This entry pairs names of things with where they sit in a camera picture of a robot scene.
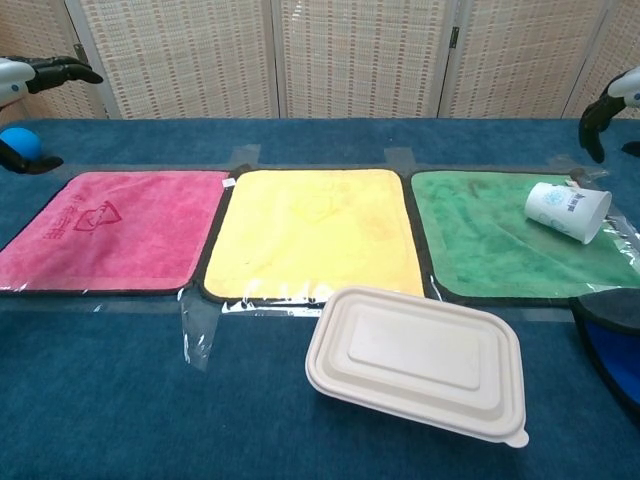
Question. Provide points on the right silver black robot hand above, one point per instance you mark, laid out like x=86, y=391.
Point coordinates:
x=597, y=117

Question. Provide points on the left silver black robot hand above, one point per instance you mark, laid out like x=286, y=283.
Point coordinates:
x=55, y=72

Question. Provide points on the small white paper cup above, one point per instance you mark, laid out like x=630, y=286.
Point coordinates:
x=565, y=210

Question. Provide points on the green towel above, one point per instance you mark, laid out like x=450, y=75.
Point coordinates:
x=480, y=240

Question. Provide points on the pink towel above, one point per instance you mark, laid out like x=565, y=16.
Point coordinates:
x=125, y=240

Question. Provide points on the yellow towel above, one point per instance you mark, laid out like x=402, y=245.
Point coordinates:
x=300, y=235

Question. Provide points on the clear tape strip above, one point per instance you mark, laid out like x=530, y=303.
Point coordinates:
x=200, y=335
x=247, y=155
x=570, y=164
x=399, y=156

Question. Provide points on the blue ball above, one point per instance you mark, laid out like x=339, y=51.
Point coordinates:
x=20, y=142

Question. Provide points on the blue and grey folded cloth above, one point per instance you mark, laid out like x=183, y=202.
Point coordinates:
x=615, y=345

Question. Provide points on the beige lidded food container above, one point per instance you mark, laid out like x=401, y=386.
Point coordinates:
x=415, y=360

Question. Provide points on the dark blue table cover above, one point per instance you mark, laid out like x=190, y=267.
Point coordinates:
x=150, y=400

